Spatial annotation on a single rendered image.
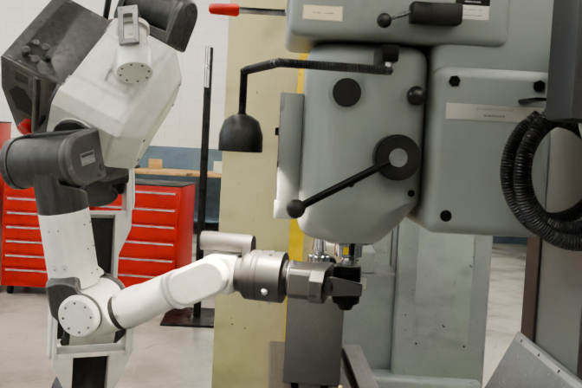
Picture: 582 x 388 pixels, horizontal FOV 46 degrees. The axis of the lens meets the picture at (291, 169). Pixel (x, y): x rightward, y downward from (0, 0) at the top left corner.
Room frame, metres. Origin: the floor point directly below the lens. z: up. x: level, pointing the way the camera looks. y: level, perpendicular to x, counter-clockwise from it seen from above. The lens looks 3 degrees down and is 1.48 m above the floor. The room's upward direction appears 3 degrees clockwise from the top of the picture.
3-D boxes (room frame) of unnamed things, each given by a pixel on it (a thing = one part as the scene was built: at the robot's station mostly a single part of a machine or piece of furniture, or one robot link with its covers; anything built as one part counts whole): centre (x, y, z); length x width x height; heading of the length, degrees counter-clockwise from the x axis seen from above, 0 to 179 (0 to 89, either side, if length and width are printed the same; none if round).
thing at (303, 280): (1.17, -0.02, 1.23); 0.13 x 0.12 x 0.10; 167
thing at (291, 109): (1.15, 0.00, 1.45); 0.04 x 0.04 x 0.21; 2
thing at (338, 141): (1.15, -0.11, 1.47); 0.21 x 0.19 x 0.32; 2
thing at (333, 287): (1.12, -0.10, 1.23); 0.06 x 0.02 x 0.03; 77
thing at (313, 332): (1.51, -0.07, 1.06); 0.22 x 0.12 x 0.20; 176
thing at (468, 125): (1.16, -0.30, 1.47); 0.24 x 0.19 x 0.26; 2
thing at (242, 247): (1.21, 0.09, 1.24); 0.11 x 0.11 x 0.11; 77
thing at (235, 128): (1.11, 0.08, 1.48); 0.07 x 0.07 x 0.06
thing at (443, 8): (1.02, -0.18, 1.66); 0.12 x 0.04 x 0.04; 92
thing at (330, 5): (1.15, -0.15, 1.68); 0.34 x 0.24 x 0.10; 92
